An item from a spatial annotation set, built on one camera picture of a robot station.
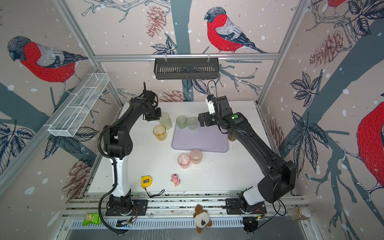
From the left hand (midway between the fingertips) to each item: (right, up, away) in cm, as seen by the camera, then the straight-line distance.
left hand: (159, 116), depth 98 cm
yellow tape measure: (-3, -36, -17) cm, 39 cm away
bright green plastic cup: (+14, -3, +9) cm, 17 cm away
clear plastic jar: (+70, -43, -33) cm, 89 cm away
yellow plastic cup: (-1, -10, +2) cm, 10 cm away
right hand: (+29, 0, -18) cm, 35 cm away
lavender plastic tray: (+30, -15, +3) cm, 34 cm away
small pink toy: (+13, -35, -17) cm, 41 cm away
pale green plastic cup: (+22, -5, +7) cm, 24 cm away
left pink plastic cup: (+17, -27, -8) cm, 33 cm away
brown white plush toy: (+27, -47, -29) cm, 62 cm away
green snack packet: (-25, -49, -28) cm, 62 cm away
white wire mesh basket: (-39, -1, -25) cm, 46 cm away
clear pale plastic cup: (+4, -3, 0) cm, 5 cm away
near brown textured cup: (+48, -14, -2) cm, 50 cm away
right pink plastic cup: (+25, -25, -8) cm, 36 cm away
